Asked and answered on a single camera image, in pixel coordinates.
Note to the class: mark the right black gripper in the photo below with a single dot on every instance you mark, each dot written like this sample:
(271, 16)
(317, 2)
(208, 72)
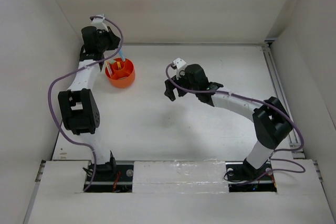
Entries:
(169, 91)

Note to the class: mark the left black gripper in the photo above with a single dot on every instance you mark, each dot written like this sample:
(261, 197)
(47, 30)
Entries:
(114, 39)

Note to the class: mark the pink pen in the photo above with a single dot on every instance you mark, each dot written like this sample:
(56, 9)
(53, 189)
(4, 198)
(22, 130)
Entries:
(109, 69)

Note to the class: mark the blue pen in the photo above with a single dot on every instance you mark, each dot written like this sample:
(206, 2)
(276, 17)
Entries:
(122, 55)

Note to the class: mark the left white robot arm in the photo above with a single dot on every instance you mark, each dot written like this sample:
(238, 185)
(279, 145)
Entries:
(79, 111)

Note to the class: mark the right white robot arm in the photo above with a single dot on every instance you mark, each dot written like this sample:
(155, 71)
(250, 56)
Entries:
(270, 119)

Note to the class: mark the orange round divided container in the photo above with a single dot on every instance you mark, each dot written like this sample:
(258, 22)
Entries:
(127, 70)

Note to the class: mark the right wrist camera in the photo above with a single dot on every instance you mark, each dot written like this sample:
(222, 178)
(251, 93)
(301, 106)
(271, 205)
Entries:
(179, 66)

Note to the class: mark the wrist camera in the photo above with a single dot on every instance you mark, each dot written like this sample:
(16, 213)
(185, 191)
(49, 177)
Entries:
(98, 22)
(179, 66)

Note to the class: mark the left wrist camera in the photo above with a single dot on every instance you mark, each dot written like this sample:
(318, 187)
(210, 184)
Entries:
(98, 22)

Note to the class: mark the aluminium rail frame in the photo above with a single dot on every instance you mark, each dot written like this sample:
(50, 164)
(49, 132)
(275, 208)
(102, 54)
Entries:
(293, 138)

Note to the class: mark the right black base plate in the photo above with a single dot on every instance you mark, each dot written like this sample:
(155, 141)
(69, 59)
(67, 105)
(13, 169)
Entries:
(241, 180)

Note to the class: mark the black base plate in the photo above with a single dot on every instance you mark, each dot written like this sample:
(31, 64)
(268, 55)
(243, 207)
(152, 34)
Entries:
(120, 182)
(241, 180)

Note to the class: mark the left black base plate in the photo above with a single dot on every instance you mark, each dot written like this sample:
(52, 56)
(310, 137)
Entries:
(120, 182)

